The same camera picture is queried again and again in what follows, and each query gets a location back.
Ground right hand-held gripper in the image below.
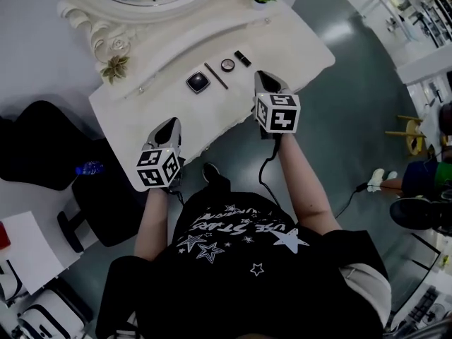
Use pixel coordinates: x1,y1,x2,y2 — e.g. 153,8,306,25
252,69,301,141

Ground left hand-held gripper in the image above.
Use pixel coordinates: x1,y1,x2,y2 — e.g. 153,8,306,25
136,117,186,192

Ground black lipstick tube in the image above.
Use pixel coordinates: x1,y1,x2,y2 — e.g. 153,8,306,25
234,49,252,67

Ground dark makeup pencil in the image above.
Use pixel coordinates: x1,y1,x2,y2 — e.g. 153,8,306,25
203,62,230,90

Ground black square compact case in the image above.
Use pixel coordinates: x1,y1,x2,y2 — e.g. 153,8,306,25
185,70,211,93

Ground person's left forearm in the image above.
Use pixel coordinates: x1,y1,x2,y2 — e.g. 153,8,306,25
133,188,184,261

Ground person's right forearm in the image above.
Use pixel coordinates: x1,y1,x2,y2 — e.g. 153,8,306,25
278,132,343,232

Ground white vanity table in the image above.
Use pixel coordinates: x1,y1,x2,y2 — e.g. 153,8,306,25
88,0,336,194

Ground black shoe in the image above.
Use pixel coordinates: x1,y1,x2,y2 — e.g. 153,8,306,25
202,162,230,186

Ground pale leafy potted plant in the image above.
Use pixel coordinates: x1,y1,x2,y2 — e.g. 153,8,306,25
100,54,131,85

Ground blue water bottle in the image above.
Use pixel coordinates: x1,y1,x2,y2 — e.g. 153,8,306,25
74,160,105,177

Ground black office chair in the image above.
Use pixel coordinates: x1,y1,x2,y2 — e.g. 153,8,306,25
0,100,149,254

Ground white oval carved mirror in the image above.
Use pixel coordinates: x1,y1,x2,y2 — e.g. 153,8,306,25
56,0,269,63

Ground white cluttered shelf unit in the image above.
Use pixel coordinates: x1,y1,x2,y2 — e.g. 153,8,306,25
359,0,452,119

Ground yellow wooden stool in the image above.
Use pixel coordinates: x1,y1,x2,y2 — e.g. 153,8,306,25
384,114,427,157

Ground white side table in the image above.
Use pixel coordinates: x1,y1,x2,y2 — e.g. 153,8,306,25
0,210,82,296

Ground black star-print t-shirt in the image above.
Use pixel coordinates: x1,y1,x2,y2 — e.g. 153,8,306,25
95,178,389,339

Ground red box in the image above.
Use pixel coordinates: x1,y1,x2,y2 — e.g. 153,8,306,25
0,222,11,250

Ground white equipment case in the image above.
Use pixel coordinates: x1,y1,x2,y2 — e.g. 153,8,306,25
17,290,89,339

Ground light grey trousers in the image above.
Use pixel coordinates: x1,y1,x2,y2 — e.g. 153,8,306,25
338,263,393,331

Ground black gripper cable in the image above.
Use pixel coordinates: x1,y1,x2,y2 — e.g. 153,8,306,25
258,138,283,208

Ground black floor cable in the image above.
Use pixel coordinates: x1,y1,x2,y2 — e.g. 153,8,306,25
333,182,370,220

